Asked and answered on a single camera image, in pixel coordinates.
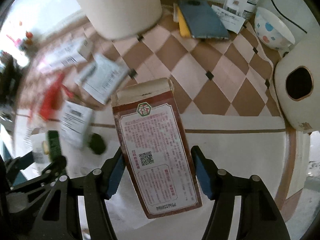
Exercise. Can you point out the small black cap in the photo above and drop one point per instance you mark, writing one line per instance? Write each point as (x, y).
(97, 144)

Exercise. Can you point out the red brown printed carton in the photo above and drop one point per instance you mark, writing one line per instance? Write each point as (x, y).
(155, 148)

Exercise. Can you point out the red white snack bag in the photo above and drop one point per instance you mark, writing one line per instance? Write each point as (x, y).
(50, 97)

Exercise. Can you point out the small pale blue packet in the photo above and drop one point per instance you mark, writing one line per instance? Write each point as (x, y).
(74, 124)

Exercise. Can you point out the checkered beige table cloth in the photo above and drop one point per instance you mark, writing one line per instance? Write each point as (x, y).
(227, 105)

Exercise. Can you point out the torn white sachet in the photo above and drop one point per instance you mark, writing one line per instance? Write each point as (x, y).
(101, 77)

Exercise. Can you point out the white dotted bowl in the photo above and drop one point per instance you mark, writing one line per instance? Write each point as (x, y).
(271, 30)

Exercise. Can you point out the cream ribbed chopstick holder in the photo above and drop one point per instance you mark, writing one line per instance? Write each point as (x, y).
(117, 19)

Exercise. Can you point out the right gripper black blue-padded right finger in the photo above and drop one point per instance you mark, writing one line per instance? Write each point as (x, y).
(260, 217)

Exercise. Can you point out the white paper slip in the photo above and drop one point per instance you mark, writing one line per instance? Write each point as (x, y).
(232, 22)

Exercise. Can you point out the yellow sponge pad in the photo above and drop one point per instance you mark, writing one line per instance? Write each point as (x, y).
(178, 18)

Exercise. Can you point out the dark blue notebook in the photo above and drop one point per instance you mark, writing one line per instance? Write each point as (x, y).
(202, 21)

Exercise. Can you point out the long white pink box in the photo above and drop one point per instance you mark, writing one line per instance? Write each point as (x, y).
(70, 53)

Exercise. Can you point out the white green medicine box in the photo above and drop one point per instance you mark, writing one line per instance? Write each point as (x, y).
(46, 146)

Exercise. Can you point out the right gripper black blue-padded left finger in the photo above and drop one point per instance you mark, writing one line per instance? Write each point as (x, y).
(59, 218)

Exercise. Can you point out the cream electric kettle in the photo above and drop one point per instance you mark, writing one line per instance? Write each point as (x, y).
(296, 75)

